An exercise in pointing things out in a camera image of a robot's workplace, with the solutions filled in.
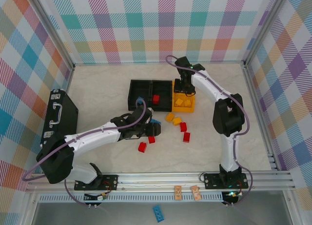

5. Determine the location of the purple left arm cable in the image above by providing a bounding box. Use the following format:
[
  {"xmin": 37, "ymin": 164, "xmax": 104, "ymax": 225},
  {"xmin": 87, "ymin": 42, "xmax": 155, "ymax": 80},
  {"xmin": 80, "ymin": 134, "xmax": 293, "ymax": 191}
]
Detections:
[{"xmin": 21, "ymin": 98, "xmax": 148, "ymax": 207}]

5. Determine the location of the black hard case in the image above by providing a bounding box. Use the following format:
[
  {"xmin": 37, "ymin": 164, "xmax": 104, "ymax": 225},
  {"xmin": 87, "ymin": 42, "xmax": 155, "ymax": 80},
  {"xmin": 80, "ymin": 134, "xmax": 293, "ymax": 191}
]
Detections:
[{"xmin": 39, "ymin": 89, "xmax": 79, "ymax": 147}]

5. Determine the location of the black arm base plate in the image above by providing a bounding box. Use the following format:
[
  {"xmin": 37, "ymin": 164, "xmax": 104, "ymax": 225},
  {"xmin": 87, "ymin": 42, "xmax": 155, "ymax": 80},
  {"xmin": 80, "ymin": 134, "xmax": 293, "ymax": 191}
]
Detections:
[
  {"xmin": 74, "ymin": 174, "xmax": 119, "ymax": 191},
  {"xmin": 203, "ymin": 172, "xmax": 249, "ymax": 189}
]

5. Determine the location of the black plastic bin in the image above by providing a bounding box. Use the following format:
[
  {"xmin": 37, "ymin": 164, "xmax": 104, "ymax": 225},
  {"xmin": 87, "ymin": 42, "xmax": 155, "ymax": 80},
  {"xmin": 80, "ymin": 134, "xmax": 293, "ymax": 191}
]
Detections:
[
  {"xmin": 151, "ymin": 80, "xmax": 174, "ymax": 113},
  {"xmin": 128, "ymin": 80, "xmax": 153, "ymax": 112}
]

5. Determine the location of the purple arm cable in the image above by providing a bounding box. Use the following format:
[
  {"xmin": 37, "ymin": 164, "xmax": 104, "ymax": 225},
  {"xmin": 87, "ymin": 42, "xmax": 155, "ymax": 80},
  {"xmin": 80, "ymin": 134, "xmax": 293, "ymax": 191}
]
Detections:
[
  {"xmin": 165, "ymin": 54, "xmax": 254, "ymax": 207},
  {"xmin": 21, "ymin": 98, "xmax": 148, "ymax": 207}
]

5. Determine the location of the blue flat lego plate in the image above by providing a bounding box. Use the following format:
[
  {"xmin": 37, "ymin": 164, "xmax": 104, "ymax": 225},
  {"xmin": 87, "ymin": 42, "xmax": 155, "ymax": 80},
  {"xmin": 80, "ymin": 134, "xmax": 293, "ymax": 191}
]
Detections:
[{"xmin": 152, "ymin": 205, "xmax": 165, "ymax": 223}]

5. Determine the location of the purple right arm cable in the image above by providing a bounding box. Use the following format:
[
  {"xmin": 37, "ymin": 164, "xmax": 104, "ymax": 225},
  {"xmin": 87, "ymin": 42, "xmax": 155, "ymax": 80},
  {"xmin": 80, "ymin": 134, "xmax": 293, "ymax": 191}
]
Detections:
[{"xmin": 165, "ymin": 54, "xmax": 254, "ymax": 207}]

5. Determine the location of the yellow plastic bin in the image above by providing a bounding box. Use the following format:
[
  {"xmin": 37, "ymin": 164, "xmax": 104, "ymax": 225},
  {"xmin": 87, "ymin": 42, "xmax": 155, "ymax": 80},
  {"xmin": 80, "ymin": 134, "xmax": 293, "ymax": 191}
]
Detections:
[{"xmin": 172, "ymin": 80, "xmax": 196, "ymax": 113}]

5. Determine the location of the slotted grey cable duct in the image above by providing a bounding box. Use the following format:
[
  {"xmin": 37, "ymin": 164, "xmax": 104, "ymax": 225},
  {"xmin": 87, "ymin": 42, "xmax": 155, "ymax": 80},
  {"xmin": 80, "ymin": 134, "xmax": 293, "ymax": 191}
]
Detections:
[{"xmin": 38, "ymin": 194, "xmax": 226, "ymax": 203}]

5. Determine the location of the aluminium frame post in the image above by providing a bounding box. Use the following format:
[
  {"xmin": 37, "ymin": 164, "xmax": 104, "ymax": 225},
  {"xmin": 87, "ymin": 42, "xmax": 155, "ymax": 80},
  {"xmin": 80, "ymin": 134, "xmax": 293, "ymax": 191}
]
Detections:
[
  {"xmin": 243, "ymin": 0, "xmax": 294, "ymax": 67},
  {"xmin": 28, "ymin": 0, "xmax": 76, "ymax": 71}
]

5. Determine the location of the wide aluminium frame rail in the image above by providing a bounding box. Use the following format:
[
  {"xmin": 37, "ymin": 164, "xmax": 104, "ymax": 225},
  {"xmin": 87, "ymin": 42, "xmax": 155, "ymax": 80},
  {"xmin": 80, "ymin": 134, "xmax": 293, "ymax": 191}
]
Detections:
[{"xmin": 26, "ymin": 171, "xmax": 296, "ymax": 193}]

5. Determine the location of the small wired power connector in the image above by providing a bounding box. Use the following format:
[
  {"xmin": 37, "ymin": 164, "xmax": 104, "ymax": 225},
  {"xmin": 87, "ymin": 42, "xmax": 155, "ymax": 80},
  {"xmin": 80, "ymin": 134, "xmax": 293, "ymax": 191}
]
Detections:
[
  {"xmin": 84, "ymin": 192, "xmax": 108, "ymax": 203},
  {"xmin": 223, "ymin": 191, "xmax": 244, "ymax": 202}
]

